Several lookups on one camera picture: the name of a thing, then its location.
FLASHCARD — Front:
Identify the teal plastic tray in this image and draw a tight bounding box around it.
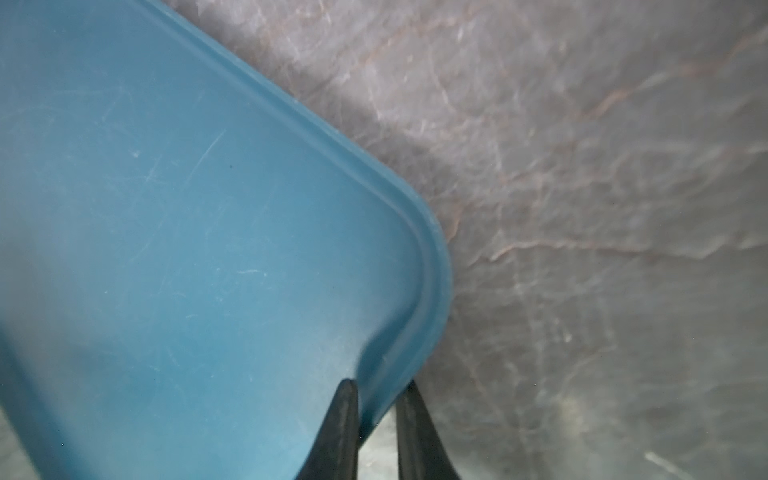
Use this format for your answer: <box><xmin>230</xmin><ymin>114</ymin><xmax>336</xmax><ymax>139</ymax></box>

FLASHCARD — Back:
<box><xmin>1</xmin><ymin>1</ymin><xmax>452</xmax><ymax>479</ymax></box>

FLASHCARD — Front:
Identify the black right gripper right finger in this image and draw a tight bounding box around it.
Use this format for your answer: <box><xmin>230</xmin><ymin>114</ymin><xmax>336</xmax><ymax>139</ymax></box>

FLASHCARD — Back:
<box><xmin>395</xmin><ymin>381</ymin><xmax>460</xmax><ymax>480</ymax></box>

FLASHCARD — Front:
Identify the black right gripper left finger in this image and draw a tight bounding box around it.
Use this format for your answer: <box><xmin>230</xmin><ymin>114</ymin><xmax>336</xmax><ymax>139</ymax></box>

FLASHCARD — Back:
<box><xmin>296</xmin><ymin>379</ymin><xmax>360</xmax><ymax>480</ymax></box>

